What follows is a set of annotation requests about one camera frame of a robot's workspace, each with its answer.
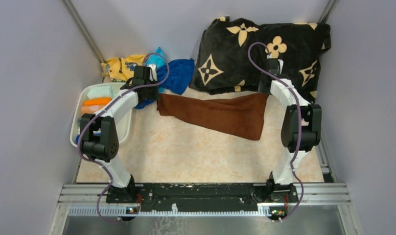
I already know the brown towel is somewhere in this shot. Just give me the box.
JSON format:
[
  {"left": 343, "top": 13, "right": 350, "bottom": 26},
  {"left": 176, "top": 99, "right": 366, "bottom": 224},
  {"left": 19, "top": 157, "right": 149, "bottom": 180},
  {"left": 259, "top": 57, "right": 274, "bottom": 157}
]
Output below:
[{"left": 157, "top": 93, "right": 268, "bottom": 141}]

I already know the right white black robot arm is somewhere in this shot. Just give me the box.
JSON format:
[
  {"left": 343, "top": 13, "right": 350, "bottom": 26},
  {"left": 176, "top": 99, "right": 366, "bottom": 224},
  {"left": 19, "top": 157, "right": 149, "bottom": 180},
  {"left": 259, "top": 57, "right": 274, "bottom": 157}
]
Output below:
[{"left": 258, "top": 58, "right": 322, "bottom": 202}]

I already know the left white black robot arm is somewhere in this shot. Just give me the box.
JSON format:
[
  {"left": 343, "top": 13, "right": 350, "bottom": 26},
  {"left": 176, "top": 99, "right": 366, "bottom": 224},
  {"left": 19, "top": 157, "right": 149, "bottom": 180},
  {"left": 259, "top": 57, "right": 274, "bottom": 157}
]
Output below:
[{"left": 77, "top": 65, "right": 159, "bottom": 203}]

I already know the yellow printed cloth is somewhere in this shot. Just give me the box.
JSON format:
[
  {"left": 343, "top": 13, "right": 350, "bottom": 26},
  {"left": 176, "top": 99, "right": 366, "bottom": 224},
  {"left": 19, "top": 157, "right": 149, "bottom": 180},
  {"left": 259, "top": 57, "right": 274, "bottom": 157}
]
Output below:
[{"left": 101, "top": 54, "right": 145, "bottom": 82}]

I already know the light blue towel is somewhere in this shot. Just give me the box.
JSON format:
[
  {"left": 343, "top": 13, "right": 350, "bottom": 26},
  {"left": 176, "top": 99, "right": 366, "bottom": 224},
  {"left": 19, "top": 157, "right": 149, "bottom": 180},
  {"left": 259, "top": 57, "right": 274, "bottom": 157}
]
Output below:
[{"left": 143, "top": 47, "right": 166, "bottom": 70}]

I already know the mint green rolled towel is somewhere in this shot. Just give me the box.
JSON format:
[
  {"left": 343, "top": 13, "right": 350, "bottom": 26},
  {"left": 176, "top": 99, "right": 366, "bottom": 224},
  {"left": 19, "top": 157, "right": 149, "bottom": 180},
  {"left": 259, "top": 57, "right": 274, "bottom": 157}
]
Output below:
[{"left": 87, "top": 85, "right": 116, "bottom": 99}]

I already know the dark blue towel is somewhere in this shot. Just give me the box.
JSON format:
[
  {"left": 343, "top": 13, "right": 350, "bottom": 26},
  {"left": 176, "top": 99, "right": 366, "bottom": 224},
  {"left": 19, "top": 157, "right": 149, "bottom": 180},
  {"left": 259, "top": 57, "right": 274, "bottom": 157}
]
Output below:
[{"left": 135, "top": 59, "right": 195, "bottom": 110}]

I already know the black blanket with beige flowers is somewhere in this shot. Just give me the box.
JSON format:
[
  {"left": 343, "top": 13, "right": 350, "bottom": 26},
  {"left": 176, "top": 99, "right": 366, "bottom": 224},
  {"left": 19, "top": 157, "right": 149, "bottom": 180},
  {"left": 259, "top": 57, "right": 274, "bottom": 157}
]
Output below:
[{"left": 189, "top": 17, "right": 331, "bottom": 103}]

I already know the white plastic basket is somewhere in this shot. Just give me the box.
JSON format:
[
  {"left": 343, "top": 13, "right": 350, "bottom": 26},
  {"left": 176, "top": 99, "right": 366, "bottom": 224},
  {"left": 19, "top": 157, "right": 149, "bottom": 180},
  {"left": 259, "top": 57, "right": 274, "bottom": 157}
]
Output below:
[{"left": 70, "top": 82, "right": 133, "bottom": 147}]

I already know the salmon rolled towel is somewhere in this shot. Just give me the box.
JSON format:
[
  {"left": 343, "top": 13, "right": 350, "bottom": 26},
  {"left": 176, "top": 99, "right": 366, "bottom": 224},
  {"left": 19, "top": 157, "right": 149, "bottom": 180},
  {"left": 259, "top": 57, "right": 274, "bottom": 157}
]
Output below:
[{"left": 80, "top": 105, "right": 105, "bottom": 115}]

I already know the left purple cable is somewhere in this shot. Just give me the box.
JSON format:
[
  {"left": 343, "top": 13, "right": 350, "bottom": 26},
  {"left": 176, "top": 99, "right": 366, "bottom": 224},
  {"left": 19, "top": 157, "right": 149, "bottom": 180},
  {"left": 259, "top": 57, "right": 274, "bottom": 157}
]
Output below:
[{"left": 76, "top": 52, "right": 170, "bottom": 224}]

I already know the purple cable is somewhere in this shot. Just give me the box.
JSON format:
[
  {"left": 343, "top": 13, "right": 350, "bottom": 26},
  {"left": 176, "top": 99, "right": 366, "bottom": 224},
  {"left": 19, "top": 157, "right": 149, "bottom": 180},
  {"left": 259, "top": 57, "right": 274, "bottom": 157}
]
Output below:
[
  {"left": 247, "top": 42, "right": 305, "bottom": 223},
  {"left": 76, "top": 52, "right": 170, "bottom": 224}
]

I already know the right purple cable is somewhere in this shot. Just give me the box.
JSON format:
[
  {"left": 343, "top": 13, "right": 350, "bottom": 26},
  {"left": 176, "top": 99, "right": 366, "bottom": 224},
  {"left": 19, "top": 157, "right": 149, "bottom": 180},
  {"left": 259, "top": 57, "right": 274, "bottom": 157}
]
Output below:
[{"left": 247, "top": 42, "right": 305, "bottom": 223}]

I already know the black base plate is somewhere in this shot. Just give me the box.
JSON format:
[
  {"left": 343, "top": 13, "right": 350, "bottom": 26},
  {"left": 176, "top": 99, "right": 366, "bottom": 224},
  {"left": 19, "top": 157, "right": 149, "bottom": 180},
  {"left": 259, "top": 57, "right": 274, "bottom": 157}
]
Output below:
[{"left": 106, "top": 182, "right": 299, "bottom": 212}]

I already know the aluminium frame rail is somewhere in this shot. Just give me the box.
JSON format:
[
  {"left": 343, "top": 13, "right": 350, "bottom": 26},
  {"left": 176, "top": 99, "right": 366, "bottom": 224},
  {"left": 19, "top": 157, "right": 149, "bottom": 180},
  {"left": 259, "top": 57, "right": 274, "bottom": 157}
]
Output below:
[{"left": 49, "top": 183, "right": 361, "bottom": 235}]

